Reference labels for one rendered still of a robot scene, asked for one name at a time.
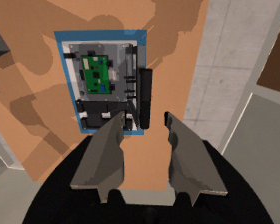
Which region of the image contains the green circuit board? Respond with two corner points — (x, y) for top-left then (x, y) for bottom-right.
(82, 57), (110, 94)

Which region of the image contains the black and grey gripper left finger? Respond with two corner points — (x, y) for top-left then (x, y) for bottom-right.
(22, 110), (126, 224)

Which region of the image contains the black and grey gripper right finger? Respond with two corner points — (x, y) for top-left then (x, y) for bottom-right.
(164, 111), (274, 224)

